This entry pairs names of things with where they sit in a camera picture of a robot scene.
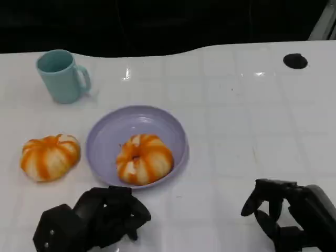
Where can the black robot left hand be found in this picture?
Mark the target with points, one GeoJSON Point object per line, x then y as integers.
{"type": "Point", "coordinates": [110, 215]}

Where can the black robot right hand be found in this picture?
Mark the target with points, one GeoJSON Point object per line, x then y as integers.
{"type": "Point", "coordinates": [315, 210]}

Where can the orange white toy bread roll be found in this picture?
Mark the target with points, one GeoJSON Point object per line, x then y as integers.
{"type": "Point", "coordinates": [50, 157]}
{"type": "Point", "coordinates": [152, 157]}

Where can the lilac plate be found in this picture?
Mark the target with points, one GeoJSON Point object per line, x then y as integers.
{"type": "Point", "coordinates": [110, 136]}

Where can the pale green mug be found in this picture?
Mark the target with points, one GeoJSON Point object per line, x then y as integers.
{"type": "Point", "coordinates": [63, 84]}

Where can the black round table grommet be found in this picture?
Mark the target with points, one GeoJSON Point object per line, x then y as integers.
{"type": "Point", "coordinates": [295, 61]}

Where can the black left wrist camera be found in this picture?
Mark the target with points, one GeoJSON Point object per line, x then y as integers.
{"type": "Point", "coordinates": [56, 228]}

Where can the white metal frame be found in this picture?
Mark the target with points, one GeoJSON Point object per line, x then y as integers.
{"type": "Point", "coordinates": [324, 26]}

